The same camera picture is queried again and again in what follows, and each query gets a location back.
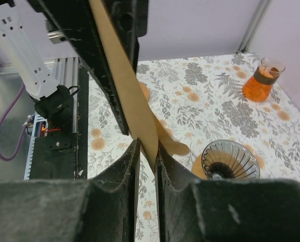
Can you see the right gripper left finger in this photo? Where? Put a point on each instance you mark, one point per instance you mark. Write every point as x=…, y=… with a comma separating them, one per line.
x=99, y=209

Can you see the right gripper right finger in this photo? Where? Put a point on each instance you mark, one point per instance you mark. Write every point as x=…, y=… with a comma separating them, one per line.
x=193, y=209

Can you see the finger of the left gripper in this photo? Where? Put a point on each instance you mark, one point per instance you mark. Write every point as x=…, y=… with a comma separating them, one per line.
x=76, y=21
x=129, y=17

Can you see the clear glass dripper cone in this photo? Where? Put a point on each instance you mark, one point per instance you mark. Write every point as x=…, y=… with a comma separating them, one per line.
x=226, y=159

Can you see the brown paper coffee filter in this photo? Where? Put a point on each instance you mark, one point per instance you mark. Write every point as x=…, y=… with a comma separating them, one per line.
x=142, y=122

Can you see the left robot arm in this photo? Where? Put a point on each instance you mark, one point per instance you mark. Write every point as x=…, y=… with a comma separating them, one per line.
x=37, y=80

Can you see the orange glass dripper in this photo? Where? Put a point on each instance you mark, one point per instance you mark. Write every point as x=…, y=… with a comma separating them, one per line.
x=259, y=86

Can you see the floral table mat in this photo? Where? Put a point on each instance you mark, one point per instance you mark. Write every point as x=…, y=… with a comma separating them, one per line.
x=199, y=100

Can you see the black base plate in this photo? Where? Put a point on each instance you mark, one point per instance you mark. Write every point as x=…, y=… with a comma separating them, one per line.
x=61, y=151

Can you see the blue cable duct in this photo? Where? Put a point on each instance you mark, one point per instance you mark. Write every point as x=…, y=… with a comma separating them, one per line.
x=37, y=129

